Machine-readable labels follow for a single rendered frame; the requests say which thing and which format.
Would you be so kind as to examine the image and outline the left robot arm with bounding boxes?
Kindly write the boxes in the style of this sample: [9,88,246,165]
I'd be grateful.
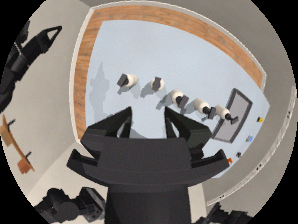
[0,20,103,224]

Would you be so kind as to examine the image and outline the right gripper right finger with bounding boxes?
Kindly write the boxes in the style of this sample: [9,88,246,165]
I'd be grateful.
[164,106,212,151]

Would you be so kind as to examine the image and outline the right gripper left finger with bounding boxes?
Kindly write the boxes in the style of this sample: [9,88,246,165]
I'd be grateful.
[84,106,132,138]

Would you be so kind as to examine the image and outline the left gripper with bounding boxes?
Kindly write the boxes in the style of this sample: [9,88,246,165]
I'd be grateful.
[21,26,62,66]

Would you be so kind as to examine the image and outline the white pump bottle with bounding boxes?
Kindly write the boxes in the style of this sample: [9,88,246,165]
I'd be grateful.
[215,104,238,125]
[117,73,138,87]
[150,77,164,91]
[170,89,189,110]
[193,98,216,120]

